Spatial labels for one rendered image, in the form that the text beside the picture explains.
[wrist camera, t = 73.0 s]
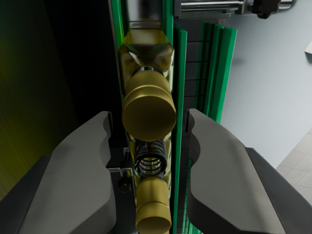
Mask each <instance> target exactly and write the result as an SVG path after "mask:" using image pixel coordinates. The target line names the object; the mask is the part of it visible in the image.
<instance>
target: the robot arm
mask: <svg viewBox="0 0 312 234"><path fill-rule="evenodd" d="M185 132H187V133H188V134H189V136H190V137H191V139H190V148H189V155H190V157H191V158H192V160H193V161H194V163H195V164H194V165H193V166H192V168H191V170H190V178H189V185H188V208H187V215H188V219H189V221H190V223H191V224H192V225H194V226H195V227H196V228H197V229H199V230H200V231H201V232H202V233H203V234H312V205H311V204H310V203H309V202H308V201H307V200H306V199H305V198H304V197H303V196H302V195H301V194H300V193H299V192H298V191H297V190H296V189H295V188H294V187H293V186H292V185H291V184H290V183H289V182H288V181H287V180H286V179H285V178H284V177H283V176H282V175H281V174H280V173H279V172H278V171H277V170H276V169H275V168H274V167H273V166H272V165H271V164H270V163H269V162H268V161H267V160H266V159H265V158H264V157H263V156H262V155H261V154H260V153H259V152H257V151H256V150H255V149H254V148H248V147H246V146H245V145H244V144H243V143H242V142H241V141H240V140H239V139H238V138H237V137H236V136H235V135H234V134H232V133H231V132H230V131H229V130H227V129H226V128H225V127H223V126H222V125H220V124H219V123H217V122H216V121H214V120H213V119H211V118H209V117H208V116H206V115H205V114H203V113H201V112H200V111H198V110H197V109H186V117H185ZM111 135H113V124H112V114H111V111H102V112H100V113H98V114H97V115H96V116H94V117H93V118H91V119H90V120H89V121H87V122H86V123H84V124H83V125H81V126H80V127H79V128H77V129H76V130H74V131H73V132H72V133H71V134H70V135H68V136H67V137H66V138H65V139H64V140H63V141H62V142H61V143H60V144H59V145H58V146H57V147H56V148H55V149H54V151H53V152H52V153H51V154H50V155H43V156H42V157H41V158H40V159H39V160H38V161H37V162H36V163H35V164H34V165H33V166H32V167H31V168H30V169H29V170H28V171H27V172H26V174H25V175H24V176H23V177H22V178H21V179H20V180H19V181H18V182H17V183H16V184H15V186H14V187H13V188H12V189H11V190H10V191H9V192H8V193H7V194H6V195H5V196H4V197H3V199H2V200H1V201H0V234H107V233H108V232H109V231H110V230H111V229H112V228H113V227H114V225H115V223H116V219H117V218H116V203H115V196H114V190H113V186H112V180H111V174H110V171H109V170H108V169H107V168H106V165H107V163H108V161H109V160H110V158H111V154H110V148H109V143H108V140H109V138H110V137H111Z"/></svg>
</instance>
